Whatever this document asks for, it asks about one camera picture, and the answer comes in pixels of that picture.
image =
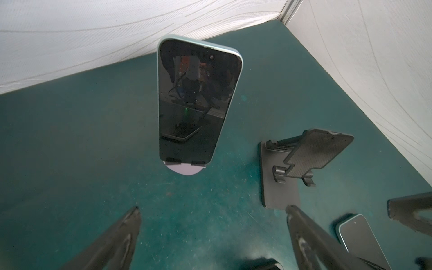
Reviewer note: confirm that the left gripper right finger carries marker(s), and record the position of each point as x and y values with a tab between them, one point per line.
313	246

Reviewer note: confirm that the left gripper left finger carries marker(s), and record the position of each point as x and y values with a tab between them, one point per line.
114	249

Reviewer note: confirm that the green table mat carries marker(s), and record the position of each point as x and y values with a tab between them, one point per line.
78	152

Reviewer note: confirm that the back centre round stand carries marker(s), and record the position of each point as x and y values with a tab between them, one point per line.
185	169

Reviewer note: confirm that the dark angular stand right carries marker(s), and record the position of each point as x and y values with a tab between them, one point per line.
286	162

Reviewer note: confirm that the purple phone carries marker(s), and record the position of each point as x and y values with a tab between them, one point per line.
358	239

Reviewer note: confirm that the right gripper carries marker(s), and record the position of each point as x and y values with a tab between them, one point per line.
406	211

